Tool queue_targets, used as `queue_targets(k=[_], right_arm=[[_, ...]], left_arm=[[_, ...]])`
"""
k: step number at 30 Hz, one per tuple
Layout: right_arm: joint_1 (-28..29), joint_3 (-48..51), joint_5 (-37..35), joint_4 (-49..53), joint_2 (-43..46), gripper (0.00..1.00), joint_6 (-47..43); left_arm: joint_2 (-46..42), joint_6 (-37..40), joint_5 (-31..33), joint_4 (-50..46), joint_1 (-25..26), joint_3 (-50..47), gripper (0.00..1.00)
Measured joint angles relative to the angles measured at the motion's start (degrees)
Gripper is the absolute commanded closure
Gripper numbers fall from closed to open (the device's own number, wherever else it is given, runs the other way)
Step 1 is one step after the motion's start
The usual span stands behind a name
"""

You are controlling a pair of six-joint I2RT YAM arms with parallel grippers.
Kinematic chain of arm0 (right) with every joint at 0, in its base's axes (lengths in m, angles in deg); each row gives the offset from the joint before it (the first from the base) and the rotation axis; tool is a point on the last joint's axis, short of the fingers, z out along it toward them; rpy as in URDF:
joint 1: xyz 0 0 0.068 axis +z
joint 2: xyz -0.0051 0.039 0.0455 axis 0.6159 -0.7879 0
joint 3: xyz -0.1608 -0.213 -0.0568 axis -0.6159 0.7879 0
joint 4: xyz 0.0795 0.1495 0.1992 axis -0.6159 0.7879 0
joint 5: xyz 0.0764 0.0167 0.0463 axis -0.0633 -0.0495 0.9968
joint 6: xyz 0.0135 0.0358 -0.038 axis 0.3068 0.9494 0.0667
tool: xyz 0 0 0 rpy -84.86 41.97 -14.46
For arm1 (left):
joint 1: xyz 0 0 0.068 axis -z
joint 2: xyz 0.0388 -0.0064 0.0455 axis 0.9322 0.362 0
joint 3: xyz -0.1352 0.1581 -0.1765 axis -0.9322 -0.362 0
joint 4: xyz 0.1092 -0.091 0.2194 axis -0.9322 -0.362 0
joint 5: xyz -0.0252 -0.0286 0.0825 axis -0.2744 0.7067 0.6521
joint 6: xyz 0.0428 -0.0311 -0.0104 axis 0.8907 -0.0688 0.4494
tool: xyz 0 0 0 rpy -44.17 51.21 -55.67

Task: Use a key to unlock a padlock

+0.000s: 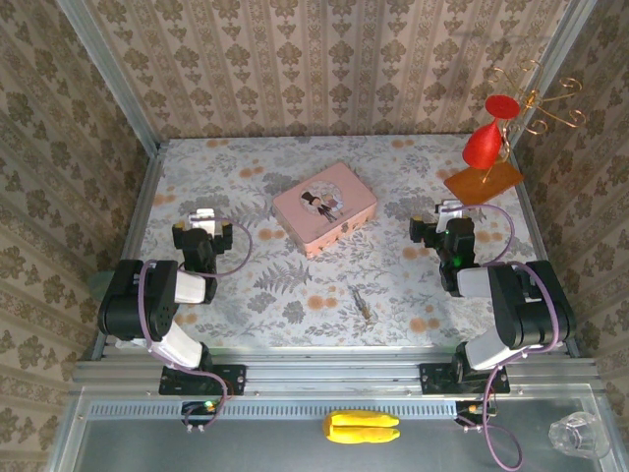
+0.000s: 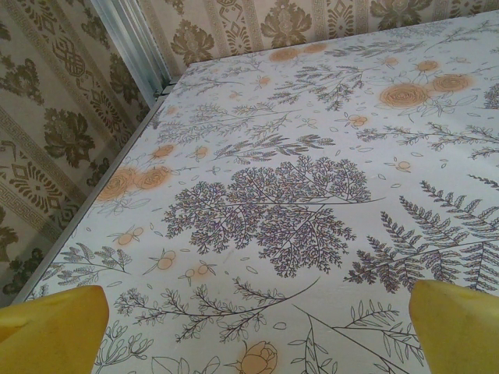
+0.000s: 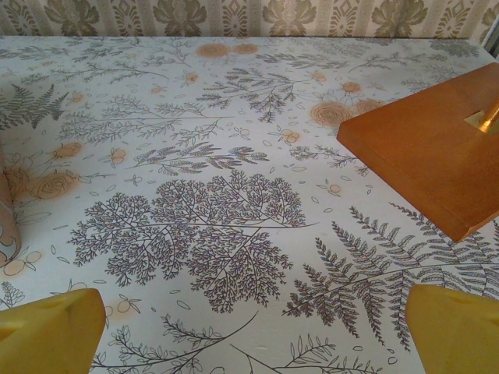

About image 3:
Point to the pink cartoon print box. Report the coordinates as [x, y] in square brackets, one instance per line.
[7, 233]

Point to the aluminium frame post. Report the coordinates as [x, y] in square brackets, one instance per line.
[492, 39]

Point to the brass metal fitting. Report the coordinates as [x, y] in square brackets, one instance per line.
[489, 122]

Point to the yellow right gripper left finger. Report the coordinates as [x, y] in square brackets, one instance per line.
[47, 335]

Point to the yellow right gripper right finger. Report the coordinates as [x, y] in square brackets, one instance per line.
[460, 335]

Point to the brown wooden board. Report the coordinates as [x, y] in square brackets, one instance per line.
[429, 156]

